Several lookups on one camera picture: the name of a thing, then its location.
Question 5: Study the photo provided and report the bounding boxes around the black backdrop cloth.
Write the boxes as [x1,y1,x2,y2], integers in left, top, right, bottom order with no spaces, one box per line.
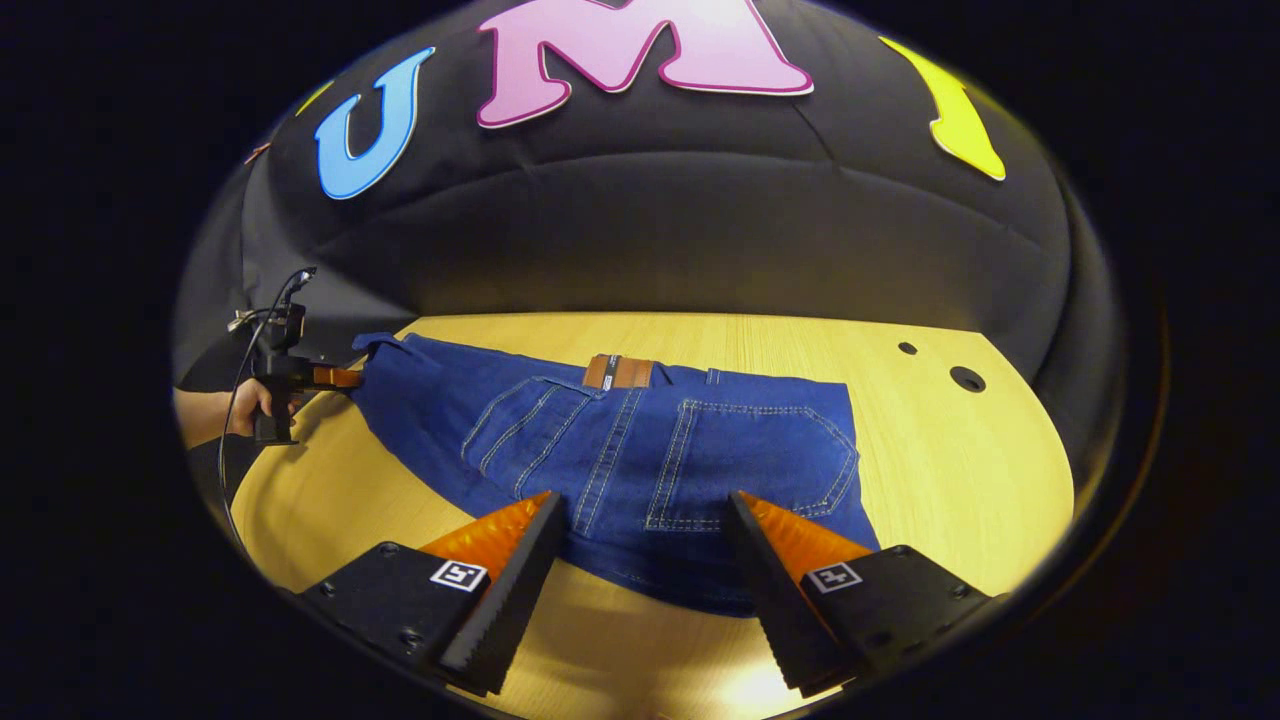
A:
[175,0,1131,481]

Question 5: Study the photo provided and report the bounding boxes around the blue jeans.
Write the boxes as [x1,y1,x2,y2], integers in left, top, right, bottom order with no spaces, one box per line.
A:
[350,332,883,618]

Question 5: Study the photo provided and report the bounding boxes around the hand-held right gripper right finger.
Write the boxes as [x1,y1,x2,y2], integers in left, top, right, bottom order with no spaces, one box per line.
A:
[724,490,1003,699]

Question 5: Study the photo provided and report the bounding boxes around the thin black cable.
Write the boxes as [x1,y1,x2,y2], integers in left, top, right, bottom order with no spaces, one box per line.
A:
[218,266,318,541]

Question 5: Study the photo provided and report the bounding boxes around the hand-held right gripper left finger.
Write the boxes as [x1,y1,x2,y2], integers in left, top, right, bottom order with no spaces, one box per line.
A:
[298,490,569,699]

